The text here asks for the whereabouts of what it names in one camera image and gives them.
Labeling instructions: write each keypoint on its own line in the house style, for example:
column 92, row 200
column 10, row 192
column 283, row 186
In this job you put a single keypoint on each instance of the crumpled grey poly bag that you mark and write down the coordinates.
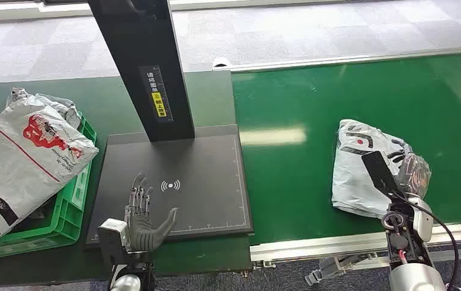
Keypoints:
column 59, row 106

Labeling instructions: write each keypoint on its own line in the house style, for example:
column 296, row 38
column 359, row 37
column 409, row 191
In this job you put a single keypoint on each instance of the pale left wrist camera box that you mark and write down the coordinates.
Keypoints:
column 112, row 239

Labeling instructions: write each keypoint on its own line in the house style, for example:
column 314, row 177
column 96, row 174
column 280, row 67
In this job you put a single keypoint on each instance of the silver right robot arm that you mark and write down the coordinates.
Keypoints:
column 415, row 279

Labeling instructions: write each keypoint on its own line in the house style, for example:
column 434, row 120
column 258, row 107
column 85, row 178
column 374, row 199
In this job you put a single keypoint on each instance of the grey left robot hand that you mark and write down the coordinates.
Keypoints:
column 142, row 235

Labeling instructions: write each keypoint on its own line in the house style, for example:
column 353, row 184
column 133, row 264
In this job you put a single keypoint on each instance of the black yellow label sticker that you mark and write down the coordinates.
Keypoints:
column 158, row 100

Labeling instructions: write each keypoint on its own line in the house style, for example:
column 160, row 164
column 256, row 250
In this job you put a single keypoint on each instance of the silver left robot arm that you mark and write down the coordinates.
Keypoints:
column 128, row 283

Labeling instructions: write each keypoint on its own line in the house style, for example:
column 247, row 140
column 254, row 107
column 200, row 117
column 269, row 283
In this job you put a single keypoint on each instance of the metal conveyor bracket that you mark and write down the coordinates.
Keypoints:
column 327, row 269

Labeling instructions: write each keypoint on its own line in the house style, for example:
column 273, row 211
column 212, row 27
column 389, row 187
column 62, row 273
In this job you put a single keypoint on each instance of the green plastic crate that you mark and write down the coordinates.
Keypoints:
column 69, row 209

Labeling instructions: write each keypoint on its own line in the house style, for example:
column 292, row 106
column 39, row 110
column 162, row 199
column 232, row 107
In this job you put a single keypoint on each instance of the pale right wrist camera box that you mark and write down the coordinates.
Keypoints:
column 423, row 221

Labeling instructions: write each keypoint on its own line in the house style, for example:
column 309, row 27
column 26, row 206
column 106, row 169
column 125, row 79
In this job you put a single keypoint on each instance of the green conveyor belt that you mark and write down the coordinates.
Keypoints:
column 294, row 180

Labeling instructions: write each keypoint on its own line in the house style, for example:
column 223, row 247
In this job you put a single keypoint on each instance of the large white red-print package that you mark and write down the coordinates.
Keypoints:
column 21, row 168

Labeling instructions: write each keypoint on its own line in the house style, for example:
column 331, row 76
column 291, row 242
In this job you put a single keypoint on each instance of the grey white poly bag package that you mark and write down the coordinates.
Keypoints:
column 355, row 176

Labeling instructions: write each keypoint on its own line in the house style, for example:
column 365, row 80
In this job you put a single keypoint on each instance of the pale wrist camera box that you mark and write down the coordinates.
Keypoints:
column 112, row 239
column 423, row 221

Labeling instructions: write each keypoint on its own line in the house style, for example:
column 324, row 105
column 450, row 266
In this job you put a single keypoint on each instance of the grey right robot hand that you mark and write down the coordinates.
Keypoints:
column 379, row 170

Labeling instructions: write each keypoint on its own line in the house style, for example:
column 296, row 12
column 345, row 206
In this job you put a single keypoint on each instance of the black inbound scanner machine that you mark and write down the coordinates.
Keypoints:
column 198, row 168

